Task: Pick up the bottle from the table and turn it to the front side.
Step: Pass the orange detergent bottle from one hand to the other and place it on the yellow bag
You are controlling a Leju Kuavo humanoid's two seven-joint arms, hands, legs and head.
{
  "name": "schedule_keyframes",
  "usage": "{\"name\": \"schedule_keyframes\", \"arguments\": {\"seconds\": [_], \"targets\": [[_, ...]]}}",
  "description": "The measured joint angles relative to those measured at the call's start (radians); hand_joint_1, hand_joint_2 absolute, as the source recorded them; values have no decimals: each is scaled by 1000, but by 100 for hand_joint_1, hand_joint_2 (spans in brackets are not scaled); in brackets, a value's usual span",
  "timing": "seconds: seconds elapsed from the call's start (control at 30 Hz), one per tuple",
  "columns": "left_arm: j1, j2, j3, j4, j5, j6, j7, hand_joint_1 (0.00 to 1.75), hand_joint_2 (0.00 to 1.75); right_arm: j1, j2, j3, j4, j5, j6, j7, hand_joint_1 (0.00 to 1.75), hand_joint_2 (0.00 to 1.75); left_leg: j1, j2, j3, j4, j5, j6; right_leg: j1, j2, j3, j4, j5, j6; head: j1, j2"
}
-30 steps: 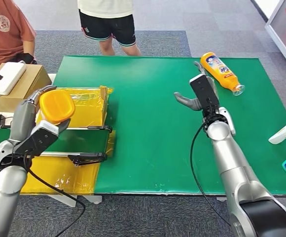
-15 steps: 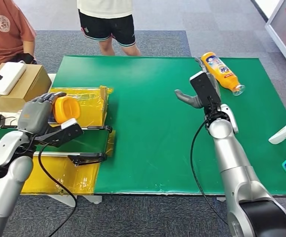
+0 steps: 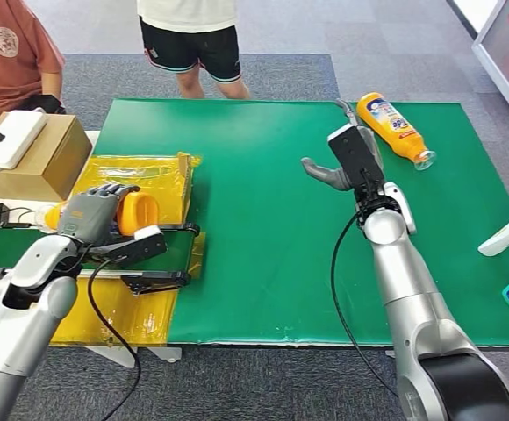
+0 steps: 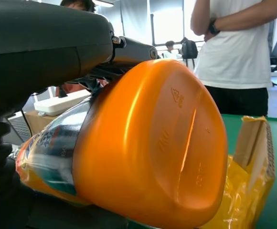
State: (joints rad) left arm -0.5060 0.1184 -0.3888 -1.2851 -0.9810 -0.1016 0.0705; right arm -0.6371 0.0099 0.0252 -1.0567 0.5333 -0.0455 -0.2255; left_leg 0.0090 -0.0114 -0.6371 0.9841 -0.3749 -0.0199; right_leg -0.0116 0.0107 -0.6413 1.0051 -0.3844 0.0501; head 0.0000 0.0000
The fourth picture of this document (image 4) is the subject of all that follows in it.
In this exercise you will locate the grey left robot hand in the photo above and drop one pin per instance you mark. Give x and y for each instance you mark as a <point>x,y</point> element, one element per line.
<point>33,47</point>

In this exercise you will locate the orange bottle with barcode label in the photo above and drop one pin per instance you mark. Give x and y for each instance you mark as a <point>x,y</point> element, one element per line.
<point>141,142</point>

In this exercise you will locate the white flat device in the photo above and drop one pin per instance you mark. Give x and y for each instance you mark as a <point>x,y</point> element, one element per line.
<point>57,104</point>

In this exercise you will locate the brown cardboard box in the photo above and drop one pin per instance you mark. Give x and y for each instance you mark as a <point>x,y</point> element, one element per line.
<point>38,121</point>

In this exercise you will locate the dark laptop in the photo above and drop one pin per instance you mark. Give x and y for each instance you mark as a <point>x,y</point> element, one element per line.
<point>19,128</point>

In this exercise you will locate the ceiling lamp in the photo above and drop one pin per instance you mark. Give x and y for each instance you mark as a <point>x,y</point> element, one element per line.
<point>102,3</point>

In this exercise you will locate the distant seated person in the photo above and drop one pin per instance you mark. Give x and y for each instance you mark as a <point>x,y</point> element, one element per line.
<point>169,45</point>

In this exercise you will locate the black backpack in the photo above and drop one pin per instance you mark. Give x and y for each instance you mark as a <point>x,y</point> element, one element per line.
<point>188,49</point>

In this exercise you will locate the black wristwatch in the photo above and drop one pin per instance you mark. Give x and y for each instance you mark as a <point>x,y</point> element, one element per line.
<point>212,29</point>

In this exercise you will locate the standing person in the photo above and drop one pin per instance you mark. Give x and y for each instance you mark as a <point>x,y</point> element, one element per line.
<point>234,57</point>

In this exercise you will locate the yellow wrapped cardboard box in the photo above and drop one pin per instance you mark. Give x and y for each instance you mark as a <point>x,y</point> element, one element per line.
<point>236,189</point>

